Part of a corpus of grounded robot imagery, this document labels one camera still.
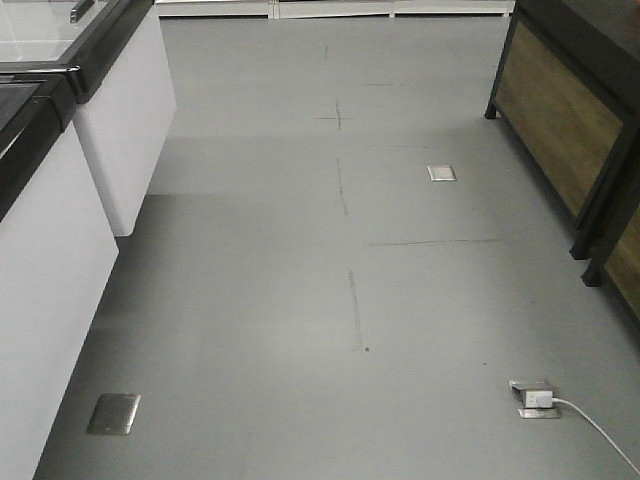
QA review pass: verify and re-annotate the black wooden display stand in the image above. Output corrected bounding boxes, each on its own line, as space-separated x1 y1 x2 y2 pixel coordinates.
485 1 639 260

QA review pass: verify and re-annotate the white chest freezer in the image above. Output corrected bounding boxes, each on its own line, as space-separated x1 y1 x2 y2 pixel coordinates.
1 1 177 237
1 75 118 479

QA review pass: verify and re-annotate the open floor socket box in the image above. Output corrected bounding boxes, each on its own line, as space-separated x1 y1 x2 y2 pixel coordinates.
508 380 561 420

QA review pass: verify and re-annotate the closed steel floor socket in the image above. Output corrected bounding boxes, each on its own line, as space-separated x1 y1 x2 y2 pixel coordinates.
86 393 141 436

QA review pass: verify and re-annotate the far steel floor socket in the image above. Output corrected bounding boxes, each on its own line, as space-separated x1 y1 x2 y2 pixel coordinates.
427 165 457 182

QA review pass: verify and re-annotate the white power cable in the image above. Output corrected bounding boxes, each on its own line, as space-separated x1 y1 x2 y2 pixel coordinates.
551 397 640 477

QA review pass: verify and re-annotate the white chest freezer far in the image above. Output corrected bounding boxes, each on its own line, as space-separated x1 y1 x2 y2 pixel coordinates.
1 1 177 237

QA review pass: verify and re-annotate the white shelf base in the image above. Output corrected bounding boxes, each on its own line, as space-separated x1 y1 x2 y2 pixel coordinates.
155 0 515 19

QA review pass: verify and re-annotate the white power adapter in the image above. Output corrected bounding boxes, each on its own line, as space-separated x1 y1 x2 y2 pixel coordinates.
522 390 554 409

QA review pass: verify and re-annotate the white chest freezer near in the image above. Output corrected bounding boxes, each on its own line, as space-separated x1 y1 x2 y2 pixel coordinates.
1 75 118 479

